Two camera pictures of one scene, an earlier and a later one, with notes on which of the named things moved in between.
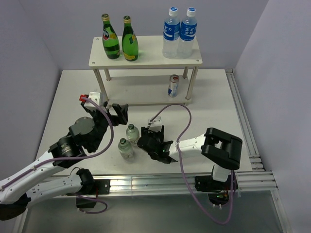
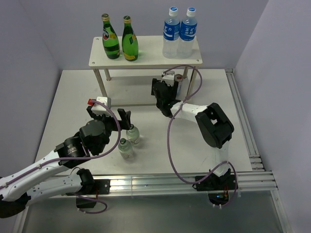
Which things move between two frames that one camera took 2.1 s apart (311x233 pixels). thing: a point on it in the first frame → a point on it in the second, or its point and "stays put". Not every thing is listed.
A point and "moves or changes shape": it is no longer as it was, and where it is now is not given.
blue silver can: [173, 85] moves or changes shape
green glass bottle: [129, 41] stays put
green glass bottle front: [111, 45] stays put
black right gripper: [145, 130] → [173, 90]
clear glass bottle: [132, 133] stays put
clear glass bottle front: [126, 148] stays put
